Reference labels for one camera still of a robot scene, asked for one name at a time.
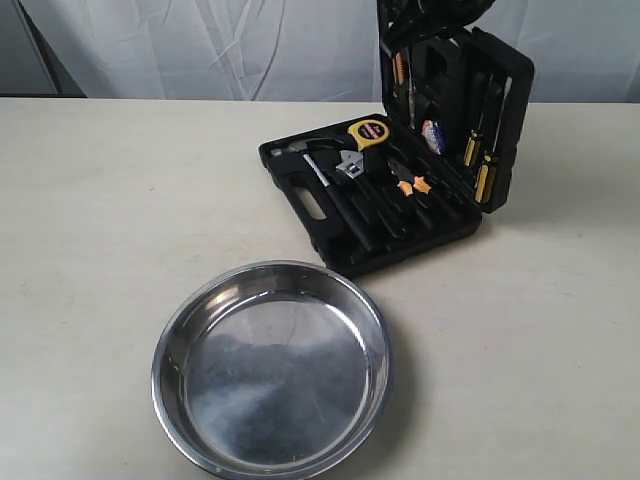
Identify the black plastic tool case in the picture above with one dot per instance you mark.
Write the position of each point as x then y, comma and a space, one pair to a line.
440, 72

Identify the silver adjustable wrench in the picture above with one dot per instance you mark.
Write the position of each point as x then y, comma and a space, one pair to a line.
352, 166

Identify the round electrical tape roll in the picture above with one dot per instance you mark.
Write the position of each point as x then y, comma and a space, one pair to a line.
434, 136

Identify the pliers with orange handles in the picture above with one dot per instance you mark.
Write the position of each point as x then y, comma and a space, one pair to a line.
414, 189

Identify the yellow black tape measure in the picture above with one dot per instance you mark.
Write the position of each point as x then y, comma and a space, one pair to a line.
369, 132

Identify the hammer with black handle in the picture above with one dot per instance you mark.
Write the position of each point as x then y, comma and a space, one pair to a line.
305, 147

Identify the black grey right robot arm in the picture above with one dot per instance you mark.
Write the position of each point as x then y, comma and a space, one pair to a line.
402, 23

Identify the round stainless steel tray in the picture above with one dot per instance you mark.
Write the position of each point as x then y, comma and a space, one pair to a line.
274, 370

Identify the white fabric backdrop curtain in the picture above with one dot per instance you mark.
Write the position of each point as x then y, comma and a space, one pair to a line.
583, 51

